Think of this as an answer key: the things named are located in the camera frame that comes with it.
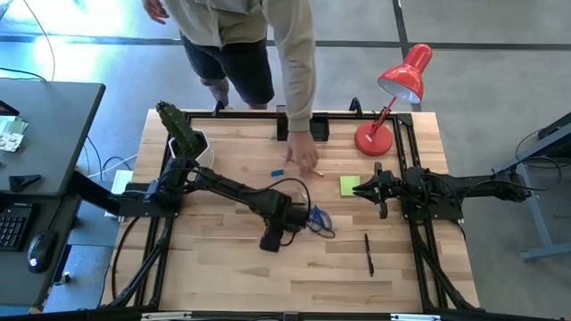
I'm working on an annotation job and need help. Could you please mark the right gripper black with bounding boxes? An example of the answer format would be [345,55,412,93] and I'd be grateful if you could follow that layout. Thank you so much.
[352,161,405,220]

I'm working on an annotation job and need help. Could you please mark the blue-handled scissors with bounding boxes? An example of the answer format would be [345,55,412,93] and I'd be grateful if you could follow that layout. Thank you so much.
[299,191,337,240]

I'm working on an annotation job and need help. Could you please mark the black mesh desk organizer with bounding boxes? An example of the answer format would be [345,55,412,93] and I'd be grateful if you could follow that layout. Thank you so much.
[276,104,331,143]

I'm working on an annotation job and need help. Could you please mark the green sticky note pad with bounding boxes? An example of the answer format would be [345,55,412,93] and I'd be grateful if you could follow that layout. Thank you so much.
[339,175,362,198]

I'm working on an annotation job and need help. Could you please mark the red desk lamp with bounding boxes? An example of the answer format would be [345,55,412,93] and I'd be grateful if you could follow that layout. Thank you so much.
[353,43,434,158]

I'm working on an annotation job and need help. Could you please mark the person's hand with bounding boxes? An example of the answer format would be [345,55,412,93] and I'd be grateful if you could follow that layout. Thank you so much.
[285,130,320,177]
[142,0,171,26]

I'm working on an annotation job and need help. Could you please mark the black pen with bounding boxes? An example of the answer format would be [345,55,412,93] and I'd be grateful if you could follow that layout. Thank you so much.
[363,232,376,278]

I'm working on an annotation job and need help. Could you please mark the white hexagonal plant pot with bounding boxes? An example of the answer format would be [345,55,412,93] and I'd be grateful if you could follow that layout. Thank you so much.
[167,128,216,171]

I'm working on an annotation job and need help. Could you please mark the green cactus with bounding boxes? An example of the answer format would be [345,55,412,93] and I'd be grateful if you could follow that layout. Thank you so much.
[155,101,203,158]

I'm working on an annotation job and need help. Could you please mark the grey metal side table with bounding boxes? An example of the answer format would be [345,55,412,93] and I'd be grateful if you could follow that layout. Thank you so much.
[492,111,571,262]

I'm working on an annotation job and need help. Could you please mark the white power box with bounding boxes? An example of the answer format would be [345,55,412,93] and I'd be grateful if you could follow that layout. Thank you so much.
[103,169,135,220]

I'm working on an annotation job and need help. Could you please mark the person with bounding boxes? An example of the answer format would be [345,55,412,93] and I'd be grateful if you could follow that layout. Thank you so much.
[141,0,320,177]

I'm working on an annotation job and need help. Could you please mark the black computer mouse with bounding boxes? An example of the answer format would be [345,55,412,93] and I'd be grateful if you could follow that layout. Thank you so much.
[27,229,58,275]

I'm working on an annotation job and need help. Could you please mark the black plastic clip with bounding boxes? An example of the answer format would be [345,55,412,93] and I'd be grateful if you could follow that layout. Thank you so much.
[8,174,43,194]

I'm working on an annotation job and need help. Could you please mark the black keyboard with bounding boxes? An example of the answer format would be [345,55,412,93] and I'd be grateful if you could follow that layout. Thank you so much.
[0,202,34,252]

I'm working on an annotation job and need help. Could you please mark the dark grey keyboard desk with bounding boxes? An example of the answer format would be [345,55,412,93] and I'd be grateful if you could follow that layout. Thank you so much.
[0,191,84,309]

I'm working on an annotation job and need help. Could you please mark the pale green paper cards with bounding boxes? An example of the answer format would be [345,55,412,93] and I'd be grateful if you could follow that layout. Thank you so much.
[0,114,29,154]

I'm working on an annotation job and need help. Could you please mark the dark tablet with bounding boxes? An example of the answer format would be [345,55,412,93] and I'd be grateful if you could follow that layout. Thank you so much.
[0,99,21,118]

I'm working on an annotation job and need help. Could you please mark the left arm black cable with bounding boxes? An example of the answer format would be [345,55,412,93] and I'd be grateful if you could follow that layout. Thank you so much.
[243,177,312,247]

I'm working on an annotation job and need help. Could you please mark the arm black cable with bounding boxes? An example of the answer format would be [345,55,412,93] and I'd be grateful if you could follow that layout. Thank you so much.
[243,177,312,247]
[463,154,564,202]

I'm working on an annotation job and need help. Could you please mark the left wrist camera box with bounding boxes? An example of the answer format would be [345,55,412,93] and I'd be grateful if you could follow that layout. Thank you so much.
[259,232,283,253]

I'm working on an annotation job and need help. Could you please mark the silver metal bracket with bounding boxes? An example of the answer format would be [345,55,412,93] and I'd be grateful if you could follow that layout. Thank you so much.
[390,313,443,321]
[141,311,194,321]

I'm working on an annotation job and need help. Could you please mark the white cable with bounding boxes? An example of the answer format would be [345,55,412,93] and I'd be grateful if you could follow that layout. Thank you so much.
[87,153,139,179]

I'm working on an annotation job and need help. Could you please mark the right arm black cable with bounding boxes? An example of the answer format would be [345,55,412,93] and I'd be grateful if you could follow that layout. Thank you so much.
[463,154,564,202]

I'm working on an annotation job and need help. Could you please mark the thin grey floor cable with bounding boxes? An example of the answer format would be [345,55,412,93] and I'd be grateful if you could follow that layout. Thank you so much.
[21,0,57,82]

